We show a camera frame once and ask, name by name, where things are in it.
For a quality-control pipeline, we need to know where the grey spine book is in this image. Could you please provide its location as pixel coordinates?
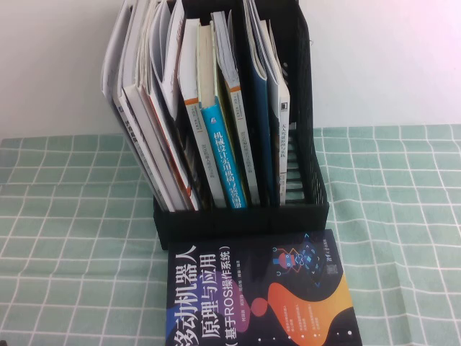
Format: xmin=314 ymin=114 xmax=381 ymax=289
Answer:
xmin=112 ymin=94 xmax=171 ymax=213

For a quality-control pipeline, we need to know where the leaning magazines stack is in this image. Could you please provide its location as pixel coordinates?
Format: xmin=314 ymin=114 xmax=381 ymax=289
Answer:
xmin=135 ymin=0 xmax=202 ymax=212

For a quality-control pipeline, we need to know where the white booklet red print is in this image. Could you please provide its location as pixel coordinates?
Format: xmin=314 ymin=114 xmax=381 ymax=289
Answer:
xmin=160 ymin=0 xmax=187 ymax=120

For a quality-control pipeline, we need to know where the blue thin softcover book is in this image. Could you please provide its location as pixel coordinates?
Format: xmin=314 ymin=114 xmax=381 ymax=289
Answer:
xmin=251 ymin=17 xmax=282 ymax=207

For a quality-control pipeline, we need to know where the green checked tablecloth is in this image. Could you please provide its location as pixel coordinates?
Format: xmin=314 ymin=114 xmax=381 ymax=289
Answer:
xmin=0 ymin=124 xmax=461 ymax=346

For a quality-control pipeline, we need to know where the white cover book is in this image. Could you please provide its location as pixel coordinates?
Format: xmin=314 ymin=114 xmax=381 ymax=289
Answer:
xmin=121 ymin=82 xmax=189 ymax=213

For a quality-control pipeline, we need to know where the curved white paper sheet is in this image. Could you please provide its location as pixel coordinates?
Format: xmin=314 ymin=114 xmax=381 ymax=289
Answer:
xmin=148 ymin=3 xmax=172 ymax=94

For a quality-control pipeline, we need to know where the dark mobile robot book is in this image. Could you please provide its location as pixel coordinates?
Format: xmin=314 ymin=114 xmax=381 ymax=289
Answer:
xmin=164 ymin=229 xmax=363 ymax=346

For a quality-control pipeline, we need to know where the navy blue thin book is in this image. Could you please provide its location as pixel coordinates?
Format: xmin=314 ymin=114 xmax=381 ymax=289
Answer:
xmin=241 ymin=0 xmax=277 ymax=208

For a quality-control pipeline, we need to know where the white paper folder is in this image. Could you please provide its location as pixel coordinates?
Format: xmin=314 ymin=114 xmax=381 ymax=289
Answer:
xmin=99 ymin=0 xmax=145 ymax=105

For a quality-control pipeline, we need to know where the white autonomous driving book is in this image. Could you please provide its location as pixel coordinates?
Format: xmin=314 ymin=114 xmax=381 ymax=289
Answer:
xmin=259 ymin=19 xmax=292 ymax=207

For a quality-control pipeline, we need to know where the cyan spine book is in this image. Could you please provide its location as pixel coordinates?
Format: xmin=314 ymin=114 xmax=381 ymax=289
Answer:
xmin=195 ymin=20 xmax=249 ymax=210

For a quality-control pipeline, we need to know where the black plastic book holder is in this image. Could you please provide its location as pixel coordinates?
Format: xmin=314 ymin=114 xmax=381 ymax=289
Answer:
xmin=153 ymin=0 xmax=331 ymax=252

